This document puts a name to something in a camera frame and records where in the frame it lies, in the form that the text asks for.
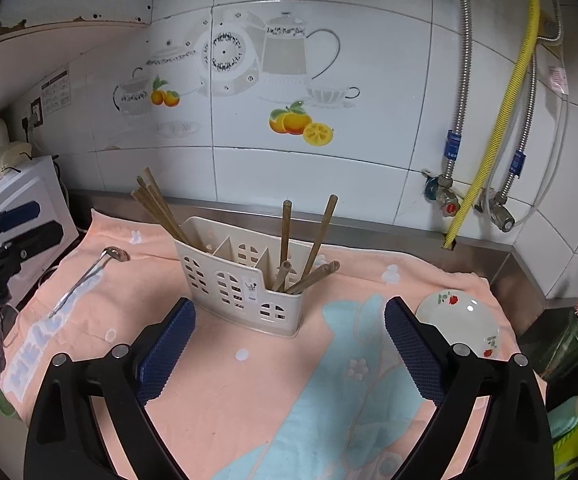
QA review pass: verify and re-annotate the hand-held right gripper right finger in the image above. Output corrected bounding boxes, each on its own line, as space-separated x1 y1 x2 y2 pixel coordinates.
384 296 554 480

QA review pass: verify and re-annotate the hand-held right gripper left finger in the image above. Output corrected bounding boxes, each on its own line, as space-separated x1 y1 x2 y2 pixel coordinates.
23 297 197 480

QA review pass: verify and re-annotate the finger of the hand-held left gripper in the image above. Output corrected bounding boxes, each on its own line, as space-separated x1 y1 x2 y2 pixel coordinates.
0 201 41 247
6 222 65 261

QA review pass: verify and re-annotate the cream plastic utensil holder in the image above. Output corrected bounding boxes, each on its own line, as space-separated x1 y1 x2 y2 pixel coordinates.
174 216 306 339

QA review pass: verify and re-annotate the wooden chopstick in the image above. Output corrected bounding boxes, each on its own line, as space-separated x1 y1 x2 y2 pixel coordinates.
130 189 189 247
137 175 190 246
280 200 294 267
144 168 191 245
271 260 294 293
132 196 187 248
285 260 341 295
296 195 339 288

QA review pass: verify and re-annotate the white microwave oven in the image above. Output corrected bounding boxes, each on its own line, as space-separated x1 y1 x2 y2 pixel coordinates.
0 155 80 281

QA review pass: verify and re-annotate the small white floral dish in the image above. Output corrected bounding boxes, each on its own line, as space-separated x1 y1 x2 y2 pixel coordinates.
415 290 502 359

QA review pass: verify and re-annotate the long metal spoon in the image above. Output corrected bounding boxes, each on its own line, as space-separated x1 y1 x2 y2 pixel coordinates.
48 246 131 319

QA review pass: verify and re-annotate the peach printed towel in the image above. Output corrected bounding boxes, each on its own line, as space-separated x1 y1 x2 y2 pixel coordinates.
0 207 550 480

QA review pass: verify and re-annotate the white instruction label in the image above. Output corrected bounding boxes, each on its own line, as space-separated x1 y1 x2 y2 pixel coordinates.
40 71 70 111

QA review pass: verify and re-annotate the metal pipe valve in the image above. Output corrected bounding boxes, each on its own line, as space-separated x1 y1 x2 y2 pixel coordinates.
423 169 464 218
479 187 516 232

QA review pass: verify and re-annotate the pink hanging tag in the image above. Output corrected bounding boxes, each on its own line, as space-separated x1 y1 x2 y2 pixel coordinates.
549 65 570 96

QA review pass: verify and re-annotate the braided metal hose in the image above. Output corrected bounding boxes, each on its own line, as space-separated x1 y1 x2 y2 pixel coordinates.
499 0 564 201
446 0 472 181

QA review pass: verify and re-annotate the yellow gas hose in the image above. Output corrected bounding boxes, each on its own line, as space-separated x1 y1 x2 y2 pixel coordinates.
443 0 540 251

